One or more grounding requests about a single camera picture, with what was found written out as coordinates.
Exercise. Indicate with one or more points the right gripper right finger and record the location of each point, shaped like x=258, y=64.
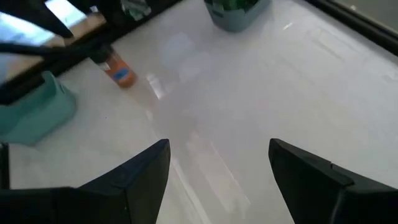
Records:
x=326, y=193

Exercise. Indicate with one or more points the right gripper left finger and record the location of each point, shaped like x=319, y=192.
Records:
x=133, y=186

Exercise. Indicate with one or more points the orange spice jar black lid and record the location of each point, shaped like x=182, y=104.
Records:
x=119, y=74

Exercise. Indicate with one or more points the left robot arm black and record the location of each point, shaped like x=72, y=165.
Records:
x=40, y=18

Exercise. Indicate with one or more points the green plastic tray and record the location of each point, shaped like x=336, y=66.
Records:
x=31, y=118

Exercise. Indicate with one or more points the white papers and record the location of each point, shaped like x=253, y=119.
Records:
x=18, y=34

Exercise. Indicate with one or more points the blue-grey plastic bin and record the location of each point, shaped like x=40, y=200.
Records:
x=236, y=23

